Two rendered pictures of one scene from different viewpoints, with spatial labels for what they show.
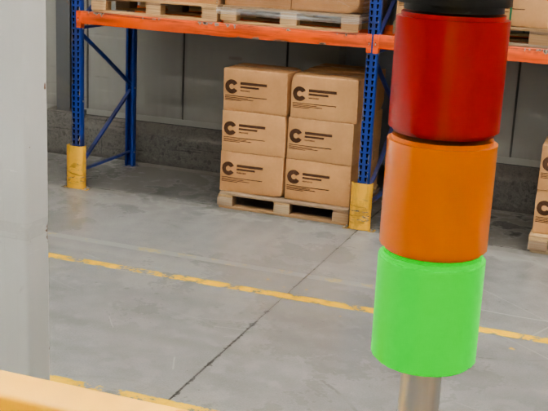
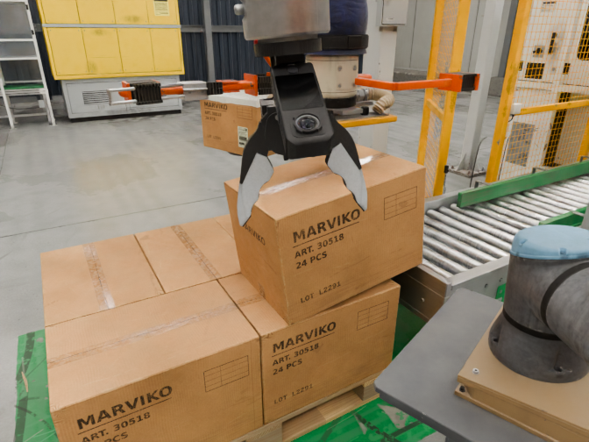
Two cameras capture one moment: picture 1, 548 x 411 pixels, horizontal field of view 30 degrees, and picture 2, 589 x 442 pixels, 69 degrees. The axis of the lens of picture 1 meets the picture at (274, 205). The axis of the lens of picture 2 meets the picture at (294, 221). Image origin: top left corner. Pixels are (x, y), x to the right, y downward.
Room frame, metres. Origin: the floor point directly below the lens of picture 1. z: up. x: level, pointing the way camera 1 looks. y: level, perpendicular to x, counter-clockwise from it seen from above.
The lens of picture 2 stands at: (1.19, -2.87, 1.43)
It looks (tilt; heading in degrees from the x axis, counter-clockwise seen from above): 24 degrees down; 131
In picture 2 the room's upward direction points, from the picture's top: straight up
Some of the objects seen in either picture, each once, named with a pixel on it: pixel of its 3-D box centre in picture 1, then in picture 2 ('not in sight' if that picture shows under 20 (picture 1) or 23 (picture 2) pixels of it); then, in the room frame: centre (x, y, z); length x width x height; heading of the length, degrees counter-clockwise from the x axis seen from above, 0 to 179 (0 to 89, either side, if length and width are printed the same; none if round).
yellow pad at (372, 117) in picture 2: not in sight; (346, 116); (0.42, -1.72, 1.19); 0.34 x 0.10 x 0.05; 70
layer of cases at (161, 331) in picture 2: not in sight; (211, 308); (-0.08, -1.94, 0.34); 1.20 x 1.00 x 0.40; 70
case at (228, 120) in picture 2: not in sight; (247, 121); (-1.21, -0.62, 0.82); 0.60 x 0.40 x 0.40; 1
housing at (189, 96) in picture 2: not in sight; (192, 90); (0.17, -2.12, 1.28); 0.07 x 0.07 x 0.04; 70
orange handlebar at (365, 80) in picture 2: not in sight; (297, 86); (0.38, -1.91, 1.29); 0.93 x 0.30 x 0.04; 70
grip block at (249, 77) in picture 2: not in sight; (262, 83); (0.24, -1.92, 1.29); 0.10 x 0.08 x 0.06; 160
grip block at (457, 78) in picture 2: not in sight; (458, 81); (0.68, -1.49, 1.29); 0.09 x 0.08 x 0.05; 160
